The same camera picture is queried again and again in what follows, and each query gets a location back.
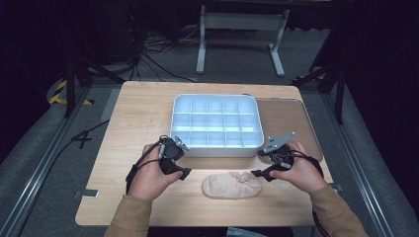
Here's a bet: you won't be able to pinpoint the person's right hand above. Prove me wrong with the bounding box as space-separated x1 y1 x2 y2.
270 140 329 196

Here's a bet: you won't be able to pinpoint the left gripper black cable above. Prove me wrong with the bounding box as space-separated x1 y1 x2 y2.
125 135 167 196

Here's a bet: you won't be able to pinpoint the brown translucent box lid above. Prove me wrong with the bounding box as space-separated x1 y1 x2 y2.
254 97 324 165

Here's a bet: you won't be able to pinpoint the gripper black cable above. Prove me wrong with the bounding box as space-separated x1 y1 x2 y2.
125 135 167 196
286 149 330 237

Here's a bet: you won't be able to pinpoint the person's left hand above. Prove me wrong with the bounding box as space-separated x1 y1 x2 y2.
135 143 184 201

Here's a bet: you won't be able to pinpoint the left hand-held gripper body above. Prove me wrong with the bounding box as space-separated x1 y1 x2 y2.
158 134 191 175

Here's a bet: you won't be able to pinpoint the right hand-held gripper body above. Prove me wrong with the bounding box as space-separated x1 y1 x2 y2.
257 131 297 174

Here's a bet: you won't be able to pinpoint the yellow black hazard tape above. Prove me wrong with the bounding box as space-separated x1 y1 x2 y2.
48 79 96 107

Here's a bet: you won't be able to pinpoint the black floor cable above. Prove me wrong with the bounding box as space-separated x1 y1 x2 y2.
45 118 111 172

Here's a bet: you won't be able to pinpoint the black tripod stand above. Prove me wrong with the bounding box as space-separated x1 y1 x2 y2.
62 53 126 119
292 60 348 125

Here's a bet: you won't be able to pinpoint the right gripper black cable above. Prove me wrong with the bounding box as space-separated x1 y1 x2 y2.
286 149 330 237

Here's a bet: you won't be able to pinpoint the bundle of black floor cables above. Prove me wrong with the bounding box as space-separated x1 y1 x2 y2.
127 19 199 84

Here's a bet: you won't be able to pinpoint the aluminium floor rail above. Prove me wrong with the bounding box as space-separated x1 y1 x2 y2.
0 86 93 237
319 92 396 237

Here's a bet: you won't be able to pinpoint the beige sock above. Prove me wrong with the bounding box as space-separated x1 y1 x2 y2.
201 170 263 200

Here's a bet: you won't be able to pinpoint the white divided storage box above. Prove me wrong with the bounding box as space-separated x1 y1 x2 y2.
169 93 266 159

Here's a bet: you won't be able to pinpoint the grey floor tape strip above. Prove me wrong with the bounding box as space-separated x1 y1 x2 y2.
99 87 123 123

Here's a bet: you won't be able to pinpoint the white metal table frame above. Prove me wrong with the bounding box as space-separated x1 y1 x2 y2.
195 4 292 79

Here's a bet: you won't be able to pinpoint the person's blue jeans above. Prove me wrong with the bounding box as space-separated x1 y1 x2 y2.
226 226 265 237

